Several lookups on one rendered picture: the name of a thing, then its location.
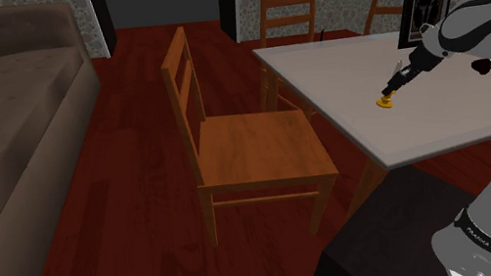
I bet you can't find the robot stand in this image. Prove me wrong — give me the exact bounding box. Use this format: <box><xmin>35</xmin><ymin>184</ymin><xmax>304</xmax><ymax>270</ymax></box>
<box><xmin>287</xmin><ymin>152</ymin><xmax>491</xmax><ymax>276</ymax></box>

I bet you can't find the brown sofa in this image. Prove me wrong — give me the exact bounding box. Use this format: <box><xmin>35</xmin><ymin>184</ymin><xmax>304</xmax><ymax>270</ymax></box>
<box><xmin>0</xmin><ymin>0</ymin><xmax>129</xmax><ymax>276</ymax></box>

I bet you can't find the black picture frame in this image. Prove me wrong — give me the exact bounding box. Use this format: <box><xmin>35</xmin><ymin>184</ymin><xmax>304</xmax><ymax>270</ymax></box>
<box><xmin>390</xmin><ymin>0</ymin><xmax>464</xmax><ymax>51</ymax></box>

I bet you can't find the grey table with wooden legs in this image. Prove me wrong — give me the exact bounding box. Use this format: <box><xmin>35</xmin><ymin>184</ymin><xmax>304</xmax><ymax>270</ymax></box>
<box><xmin>251</xmin><ymin>16</ymin><xmax>491</xmax><ymax>231</ymax></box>

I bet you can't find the dark doorway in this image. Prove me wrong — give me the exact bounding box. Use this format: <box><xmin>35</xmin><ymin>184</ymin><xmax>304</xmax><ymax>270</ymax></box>
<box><xmin>87</xmin><ymin>0</ymin><xmax>246</xmax><ymax>62</ymax></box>

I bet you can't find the small yellow round object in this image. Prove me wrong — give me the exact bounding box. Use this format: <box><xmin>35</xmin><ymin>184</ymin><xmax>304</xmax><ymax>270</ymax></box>
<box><xmin>374</xmin><ymin>94</ymin><xmax>394</xmax><ymax>111</ymax></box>

